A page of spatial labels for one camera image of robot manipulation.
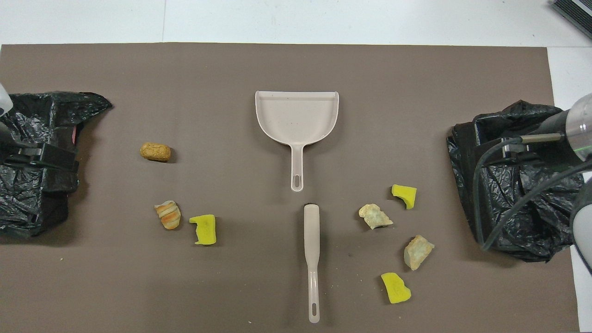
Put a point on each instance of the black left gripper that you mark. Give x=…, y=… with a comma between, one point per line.
x=18, y=155

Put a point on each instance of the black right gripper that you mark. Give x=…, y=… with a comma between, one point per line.
x=552, y=127

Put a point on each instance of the brown bread roll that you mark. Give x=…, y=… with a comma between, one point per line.
x=155, y=151

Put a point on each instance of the yellow sponge piece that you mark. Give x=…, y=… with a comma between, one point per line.
x=394, y=289
x=404, y=194
x=204, y=230

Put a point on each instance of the striped croissant piece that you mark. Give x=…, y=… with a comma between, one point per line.
x=168, y=215

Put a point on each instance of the pale crumbly bread chunk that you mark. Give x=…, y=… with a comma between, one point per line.
x=417, y=252
x=373, y=215

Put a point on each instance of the beige hand brush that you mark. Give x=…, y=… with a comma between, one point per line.
x=312, y=240

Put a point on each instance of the beige plastic dustpan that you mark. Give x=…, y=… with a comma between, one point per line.
x=296, y=120

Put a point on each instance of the empty black bag bin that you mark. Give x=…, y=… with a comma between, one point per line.
x=27, y=203

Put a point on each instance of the black bag trash bin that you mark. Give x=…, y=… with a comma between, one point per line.
x=532, y=208

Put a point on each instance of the dark ribbed panel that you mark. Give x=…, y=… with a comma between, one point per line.
x=576, y=11

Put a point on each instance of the brown table mat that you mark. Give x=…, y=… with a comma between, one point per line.
x=296, y=64

